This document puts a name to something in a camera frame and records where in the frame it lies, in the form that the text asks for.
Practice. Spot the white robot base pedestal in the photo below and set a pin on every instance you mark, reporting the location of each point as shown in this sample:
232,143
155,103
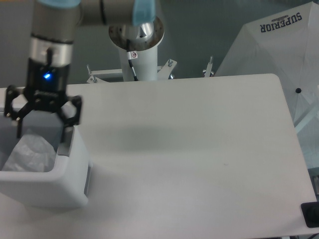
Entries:
138,49

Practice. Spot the white trash can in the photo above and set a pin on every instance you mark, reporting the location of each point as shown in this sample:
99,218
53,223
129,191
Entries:
66,185

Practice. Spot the clear plastic bag with label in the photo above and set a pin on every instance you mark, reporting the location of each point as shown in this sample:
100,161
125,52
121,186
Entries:
33,153

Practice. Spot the black device at table edge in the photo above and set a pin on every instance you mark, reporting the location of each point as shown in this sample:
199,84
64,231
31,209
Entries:
310,212

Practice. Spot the white Superior umbrella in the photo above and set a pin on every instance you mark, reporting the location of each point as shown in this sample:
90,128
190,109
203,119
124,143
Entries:
285,44

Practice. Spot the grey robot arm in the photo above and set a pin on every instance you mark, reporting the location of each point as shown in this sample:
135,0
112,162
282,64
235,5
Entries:
52,37

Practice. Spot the metal right table clamp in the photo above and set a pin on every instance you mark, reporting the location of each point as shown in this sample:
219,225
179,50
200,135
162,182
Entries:
208,71

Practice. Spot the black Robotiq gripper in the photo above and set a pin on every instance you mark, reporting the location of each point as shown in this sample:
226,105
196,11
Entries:
45,90

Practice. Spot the white left table clamp bracket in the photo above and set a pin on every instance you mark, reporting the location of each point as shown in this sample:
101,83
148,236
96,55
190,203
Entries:
103,76

